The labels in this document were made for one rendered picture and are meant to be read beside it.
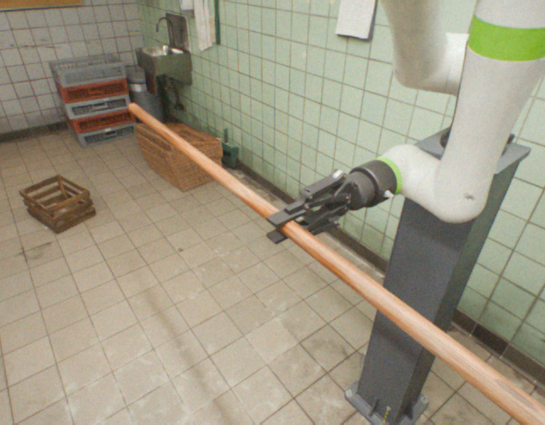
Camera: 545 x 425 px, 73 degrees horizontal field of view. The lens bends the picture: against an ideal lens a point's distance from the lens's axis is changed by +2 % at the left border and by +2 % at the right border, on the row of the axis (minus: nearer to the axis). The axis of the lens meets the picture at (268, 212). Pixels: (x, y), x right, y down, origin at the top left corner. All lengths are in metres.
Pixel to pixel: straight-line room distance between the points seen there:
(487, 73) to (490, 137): 0.11
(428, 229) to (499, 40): 0.60
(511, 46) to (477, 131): 0.14
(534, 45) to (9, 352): 2.27
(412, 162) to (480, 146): 0.17
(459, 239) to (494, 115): 0.46
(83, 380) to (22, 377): 0.29
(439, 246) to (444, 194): 0.34
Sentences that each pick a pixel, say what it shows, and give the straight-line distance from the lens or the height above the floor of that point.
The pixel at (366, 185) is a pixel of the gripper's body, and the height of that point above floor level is 1.22.
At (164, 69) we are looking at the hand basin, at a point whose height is 0.77.
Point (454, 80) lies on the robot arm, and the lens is 0.97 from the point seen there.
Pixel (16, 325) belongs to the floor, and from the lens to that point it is 2.42.
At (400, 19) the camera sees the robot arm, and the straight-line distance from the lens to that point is 0.74.
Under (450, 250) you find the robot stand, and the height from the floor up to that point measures 0.95.
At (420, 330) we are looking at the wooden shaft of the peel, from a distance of 0.53.
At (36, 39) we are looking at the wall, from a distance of 4.56.
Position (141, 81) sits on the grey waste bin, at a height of 0.53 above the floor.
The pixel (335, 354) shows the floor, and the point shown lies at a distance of 1.95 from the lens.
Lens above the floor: 1.60
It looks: 35 degrees down
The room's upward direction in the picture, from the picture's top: straight up
